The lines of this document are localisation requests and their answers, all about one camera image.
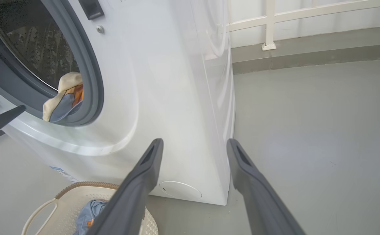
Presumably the cream perforated laundry basket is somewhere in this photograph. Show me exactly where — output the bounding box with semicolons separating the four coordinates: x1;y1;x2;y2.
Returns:
21;181;159;235

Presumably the white front-load washing machine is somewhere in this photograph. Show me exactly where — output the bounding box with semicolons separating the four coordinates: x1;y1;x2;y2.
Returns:
0;0;236;206

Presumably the black door latch socket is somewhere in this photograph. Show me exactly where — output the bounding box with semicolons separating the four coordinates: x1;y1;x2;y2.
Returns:
78;0;105;20

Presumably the round white filter cover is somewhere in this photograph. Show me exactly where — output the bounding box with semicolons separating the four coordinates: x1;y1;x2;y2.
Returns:
159;181;203;200

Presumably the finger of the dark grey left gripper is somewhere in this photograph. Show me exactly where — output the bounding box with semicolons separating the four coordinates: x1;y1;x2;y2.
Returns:
0;105;26;142

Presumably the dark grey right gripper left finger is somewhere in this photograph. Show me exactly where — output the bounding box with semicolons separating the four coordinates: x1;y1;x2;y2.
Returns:
85;138;164;235

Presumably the cream orange patterned garment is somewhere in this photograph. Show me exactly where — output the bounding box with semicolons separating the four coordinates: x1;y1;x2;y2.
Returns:
42;72;84;123

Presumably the white metal railing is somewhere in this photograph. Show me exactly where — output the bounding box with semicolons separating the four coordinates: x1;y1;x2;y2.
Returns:
226;0;380;51

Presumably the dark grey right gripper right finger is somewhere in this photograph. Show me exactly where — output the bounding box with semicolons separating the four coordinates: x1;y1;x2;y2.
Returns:
226;138;306;235

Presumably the blue denim garment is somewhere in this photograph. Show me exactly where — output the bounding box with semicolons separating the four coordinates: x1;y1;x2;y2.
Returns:
73;200;109;235

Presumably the blue energy label sticker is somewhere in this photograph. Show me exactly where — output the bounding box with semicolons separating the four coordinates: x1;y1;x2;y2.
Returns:
50;166;79;183

